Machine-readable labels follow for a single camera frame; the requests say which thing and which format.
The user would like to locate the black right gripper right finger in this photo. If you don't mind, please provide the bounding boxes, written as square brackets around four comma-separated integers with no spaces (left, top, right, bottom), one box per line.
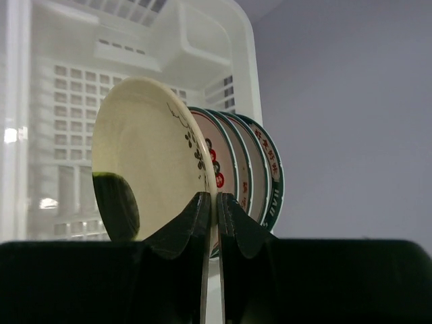
[217,193,431,323]

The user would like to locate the white plastic dish rack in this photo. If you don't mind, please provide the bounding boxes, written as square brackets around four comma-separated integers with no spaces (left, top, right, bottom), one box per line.
[0,0,264,324]

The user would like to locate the cream plate black blot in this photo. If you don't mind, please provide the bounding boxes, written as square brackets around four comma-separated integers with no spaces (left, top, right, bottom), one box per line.
[92,77,217,242]

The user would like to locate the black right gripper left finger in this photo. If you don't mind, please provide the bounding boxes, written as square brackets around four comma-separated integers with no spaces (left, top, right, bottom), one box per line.
[1,192,211,323]

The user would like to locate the white plate orange sunburst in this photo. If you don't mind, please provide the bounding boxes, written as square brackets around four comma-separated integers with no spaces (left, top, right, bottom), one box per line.
[223,113,271,225]

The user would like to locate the green rimmed white plate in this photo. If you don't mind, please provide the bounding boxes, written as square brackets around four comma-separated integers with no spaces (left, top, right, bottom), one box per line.
[238,115,285,232]

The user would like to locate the white plate red characters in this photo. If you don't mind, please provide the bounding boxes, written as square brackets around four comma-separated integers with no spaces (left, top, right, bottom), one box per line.
[189,107,239,198]
[209,109,253,215]

